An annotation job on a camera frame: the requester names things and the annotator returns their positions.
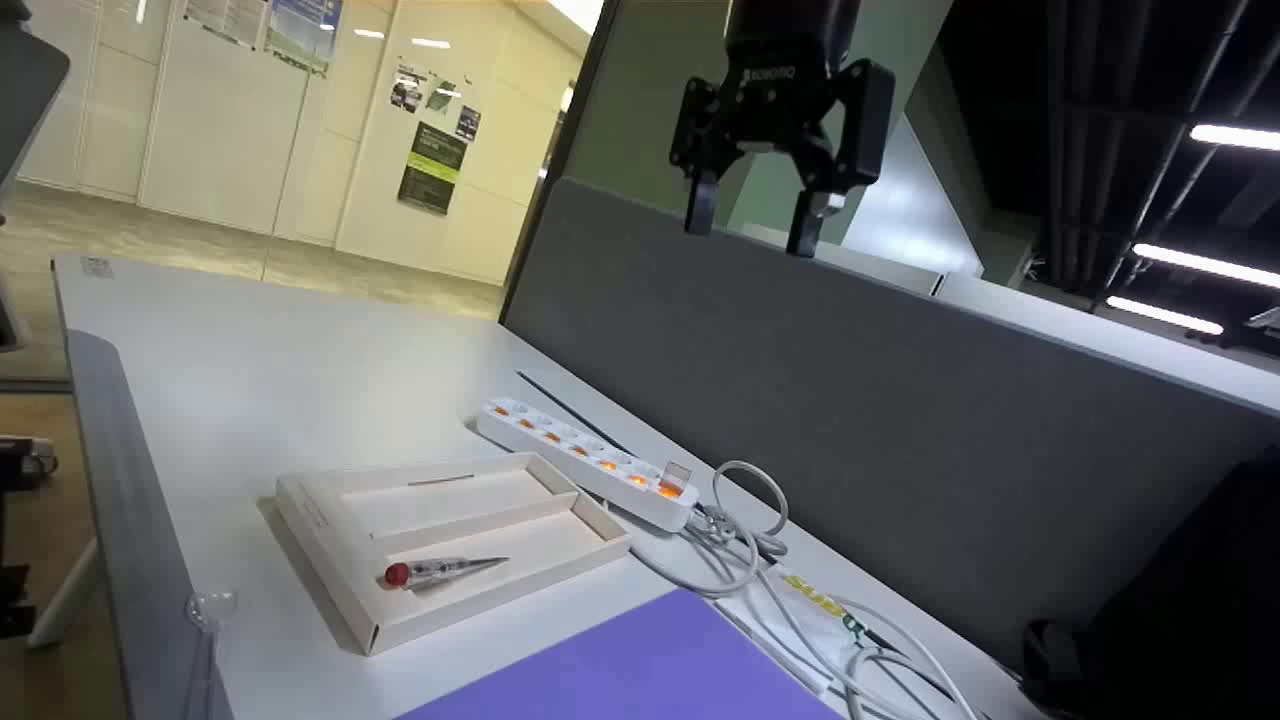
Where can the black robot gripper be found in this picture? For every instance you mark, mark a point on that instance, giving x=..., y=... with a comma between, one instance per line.
x=784, y=65

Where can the shallow white cardboard box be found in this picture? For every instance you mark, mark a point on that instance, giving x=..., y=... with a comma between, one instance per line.
x=533, y=535

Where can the purple mat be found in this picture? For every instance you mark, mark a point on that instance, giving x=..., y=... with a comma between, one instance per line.
x=653, y=672

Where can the grey desk partition panel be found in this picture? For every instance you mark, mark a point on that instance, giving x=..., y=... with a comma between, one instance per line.
x=906, y=441

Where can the white power strip orange switches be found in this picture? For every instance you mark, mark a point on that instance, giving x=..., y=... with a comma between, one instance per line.
x=572, y=445

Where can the ceiling light tube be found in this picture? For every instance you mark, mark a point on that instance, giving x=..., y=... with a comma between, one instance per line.
x=1203, y=263
x=1160, y=314
x=1235, y=138

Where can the clear glass round flask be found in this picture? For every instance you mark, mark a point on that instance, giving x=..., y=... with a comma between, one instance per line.
x=209, y=608

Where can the black monitor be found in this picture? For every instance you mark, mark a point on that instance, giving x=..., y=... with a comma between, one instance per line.
x=26, y=84

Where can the grey desk side panel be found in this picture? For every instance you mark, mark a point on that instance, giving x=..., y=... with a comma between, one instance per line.
x=135, y=535

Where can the green and black wall poster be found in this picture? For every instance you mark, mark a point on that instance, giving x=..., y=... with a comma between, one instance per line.
x=435, y=165

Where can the small papers on wall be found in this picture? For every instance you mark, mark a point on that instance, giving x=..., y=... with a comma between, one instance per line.
x=405, y=90

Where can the large blue wall poster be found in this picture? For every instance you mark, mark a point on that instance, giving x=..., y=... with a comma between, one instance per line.
x=304, y=30

